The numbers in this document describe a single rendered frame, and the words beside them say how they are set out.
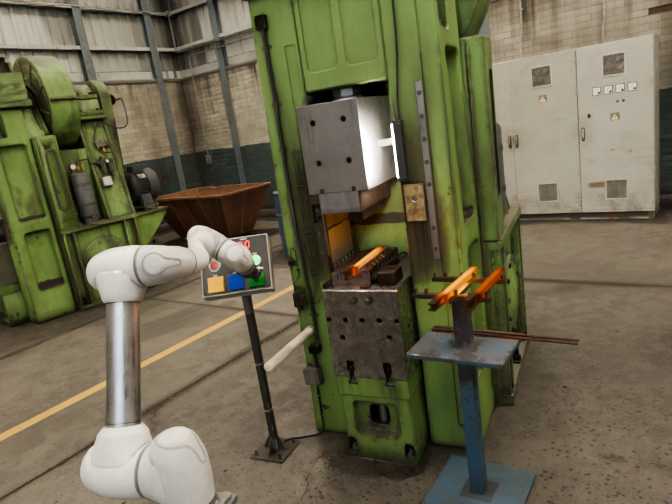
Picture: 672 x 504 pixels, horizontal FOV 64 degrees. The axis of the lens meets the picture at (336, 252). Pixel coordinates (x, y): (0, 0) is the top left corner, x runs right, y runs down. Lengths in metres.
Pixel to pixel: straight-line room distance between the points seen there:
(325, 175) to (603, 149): 5.32
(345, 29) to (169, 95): 9.57
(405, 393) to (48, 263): 5.01
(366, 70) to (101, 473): 1.86
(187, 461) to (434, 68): 1.77
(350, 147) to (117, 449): 1.49
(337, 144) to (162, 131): 9.43
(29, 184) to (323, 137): 4.75
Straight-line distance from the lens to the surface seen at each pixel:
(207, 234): 2.25
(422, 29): 2.48
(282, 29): 2.73
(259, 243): 2.67
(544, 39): 8.18
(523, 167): 7.63
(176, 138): 11.93
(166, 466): 1.70
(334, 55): 2.61
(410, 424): 2.74
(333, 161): 2.47
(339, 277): 2.59
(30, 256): 6.78
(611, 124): 7.38
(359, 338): 2.60
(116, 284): 1.79
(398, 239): 2.95
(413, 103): 2.47
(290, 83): 2.70
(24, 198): 6.76
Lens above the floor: 1.68
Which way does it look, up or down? 13 degrees down
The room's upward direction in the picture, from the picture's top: 9 degrees counter-clockwise
